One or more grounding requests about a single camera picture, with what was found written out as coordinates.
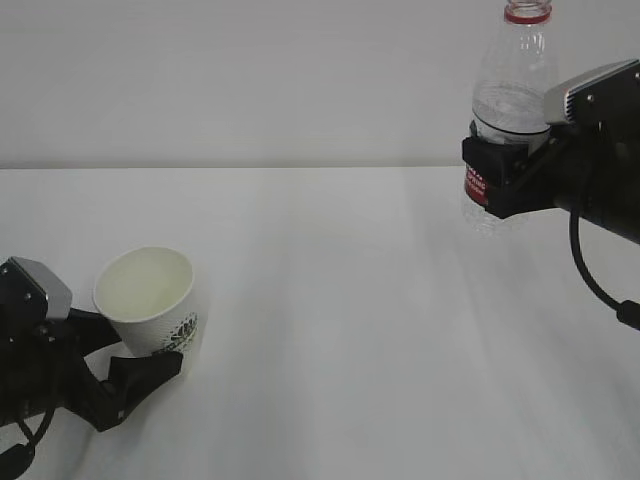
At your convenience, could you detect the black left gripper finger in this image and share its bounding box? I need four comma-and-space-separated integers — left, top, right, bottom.
99, 351, 183, 431
67, 308, 121, 357

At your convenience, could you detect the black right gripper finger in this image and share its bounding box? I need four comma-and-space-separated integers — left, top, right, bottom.
462, 137, 528, 219

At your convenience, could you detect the white paper coffee cup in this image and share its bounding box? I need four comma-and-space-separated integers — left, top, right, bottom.
92, 246, 202, 357

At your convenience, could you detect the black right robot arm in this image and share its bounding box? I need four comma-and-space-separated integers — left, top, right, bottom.
462, 69, 639, 242

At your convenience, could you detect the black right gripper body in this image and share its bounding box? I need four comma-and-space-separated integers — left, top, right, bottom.
499, 74, 640, 221

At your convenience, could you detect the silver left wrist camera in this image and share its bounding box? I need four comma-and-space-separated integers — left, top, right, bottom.
9, 256, 72, 321

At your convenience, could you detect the clear plastic water bottle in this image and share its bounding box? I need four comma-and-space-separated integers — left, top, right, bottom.
460, 0, 560, 240

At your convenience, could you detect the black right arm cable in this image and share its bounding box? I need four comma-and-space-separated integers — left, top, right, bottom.
568, 209, 640, 331

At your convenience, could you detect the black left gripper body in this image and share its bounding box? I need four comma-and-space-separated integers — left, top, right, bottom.
1, 314, 104, 432

